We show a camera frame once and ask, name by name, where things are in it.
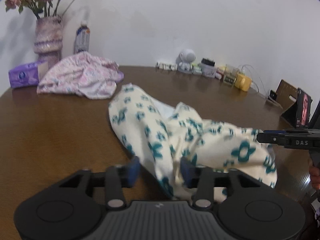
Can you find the pink purple vase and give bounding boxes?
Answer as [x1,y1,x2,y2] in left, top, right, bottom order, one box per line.
[34,16,63,68]

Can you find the white astronaut figurine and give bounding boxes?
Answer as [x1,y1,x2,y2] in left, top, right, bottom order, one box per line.
[177,49,196,73]

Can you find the purple tissue pack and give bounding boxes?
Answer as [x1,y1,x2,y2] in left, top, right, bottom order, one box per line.
[8,61,49,88]

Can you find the brown cardboard stand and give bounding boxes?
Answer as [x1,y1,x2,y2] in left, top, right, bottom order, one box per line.
[276,79,297,128]

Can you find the white charging cables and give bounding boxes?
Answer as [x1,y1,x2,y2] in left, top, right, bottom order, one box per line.
[238,64,283,107]

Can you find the black charger block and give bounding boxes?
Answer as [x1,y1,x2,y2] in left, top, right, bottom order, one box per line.
[201,58,215,67]

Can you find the white power strip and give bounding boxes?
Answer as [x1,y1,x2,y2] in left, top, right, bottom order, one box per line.
[156,62,177,71]

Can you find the green white small boxes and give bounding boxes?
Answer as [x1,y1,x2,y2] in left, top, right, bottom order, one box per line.
[192,64,202,75]

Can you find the pink floral garment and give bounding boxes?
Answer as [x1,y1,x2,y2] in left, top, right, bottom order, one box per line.
[37,51,124,100]

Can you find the white tin box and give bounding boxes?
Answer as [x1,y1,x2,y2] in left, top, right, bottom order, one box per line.
[199,63,217,78]

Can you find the cream green floral dress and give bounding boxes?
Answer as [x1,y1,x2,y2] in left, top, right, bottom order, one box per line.
[108,84,277,200]

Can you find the yellow mug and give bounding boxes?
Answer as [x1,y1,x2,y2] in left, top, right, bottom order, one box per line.
[234,73,252,92]

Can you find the plastic drink bottle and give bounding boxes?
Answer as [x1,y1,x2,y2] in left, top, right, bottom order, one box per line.
[74,21,91,54]

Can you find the tablet with screen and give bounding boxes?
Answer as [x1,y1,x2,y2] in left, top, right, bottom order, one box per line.
[296,88,312,128]

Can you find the glass cup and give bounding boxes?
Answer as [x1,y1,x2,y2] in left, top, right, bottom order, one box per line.
[222,64,239,86]

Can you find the black phone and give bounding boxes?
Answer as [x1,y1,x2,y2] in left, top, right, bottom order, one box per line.
[267,90,277,102]

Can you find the person right hand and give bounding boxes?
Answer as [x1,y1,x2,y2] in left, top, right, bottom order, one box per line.
[309,165,320,190]

